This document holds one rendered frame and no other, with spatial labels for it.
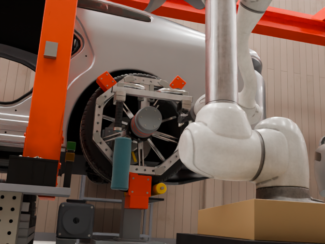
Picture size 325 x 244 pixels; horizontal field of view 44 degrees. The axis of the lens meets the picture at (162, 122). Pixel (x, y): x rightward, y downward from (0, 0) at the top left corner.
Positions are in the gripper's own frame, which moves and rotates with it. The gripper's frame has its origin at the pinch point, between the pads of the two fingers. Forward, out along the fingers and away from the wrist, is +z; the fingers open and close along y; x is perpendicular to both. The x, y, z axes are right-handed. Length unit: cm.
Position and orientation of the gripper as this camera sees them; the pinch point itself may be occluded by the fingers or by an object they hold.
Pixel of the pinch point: (184, 123)
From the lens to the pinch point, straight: 204.7
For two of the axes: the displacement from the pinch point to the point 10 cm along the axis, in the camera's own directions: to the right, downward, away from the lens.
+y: 9.6, 1.2, 2.4
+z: -2.6, 2.3, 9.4
